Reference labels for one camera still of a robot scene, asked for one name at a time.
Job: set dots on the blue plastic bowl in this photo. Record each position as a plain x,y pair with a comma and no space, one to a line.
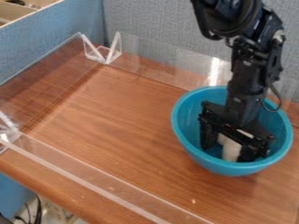
186,128

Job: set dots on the white brown-capped toy mushroom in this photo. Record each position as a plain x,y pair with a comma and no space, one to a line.
230,149

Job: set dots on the clear acrylic back barrier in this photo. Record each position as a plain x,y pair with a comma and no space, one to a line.
180,67

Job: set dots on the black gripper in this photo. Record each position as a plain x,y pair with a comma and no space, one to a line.
252,136

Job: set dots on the clear acrylic barrier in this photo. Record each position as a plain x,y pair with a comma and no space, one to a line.
135,199
180,67

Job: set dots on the wooden shelf box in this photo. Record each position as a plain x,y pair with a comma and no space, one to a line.
15,10

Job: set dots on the clear acrylic corner bracket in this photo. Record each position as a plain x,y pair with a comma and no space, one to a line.
103,54

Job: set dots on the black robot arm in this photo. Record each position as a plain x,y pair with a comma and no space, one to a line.
252,31

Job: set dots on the clear acrylic front barrier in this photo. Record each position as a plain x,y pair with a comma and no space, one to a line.
135,199

